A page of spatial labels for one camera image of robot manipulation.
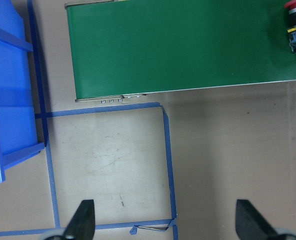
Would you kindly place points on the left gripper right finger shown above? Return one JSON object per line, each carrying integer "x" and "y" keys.
{"x": 250, "y": 224}

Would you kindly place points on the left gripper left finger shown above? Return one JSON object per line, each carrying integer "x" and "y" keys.
{"x": 82, "y": 224}

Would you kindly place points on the left blue bin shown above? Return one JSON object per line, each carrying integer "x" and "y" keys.
{"x": 18, "y": 134}

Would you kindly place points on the green conveyor belt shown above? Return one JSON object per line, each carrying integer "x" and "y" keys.
{"x": 130, "y": 47}

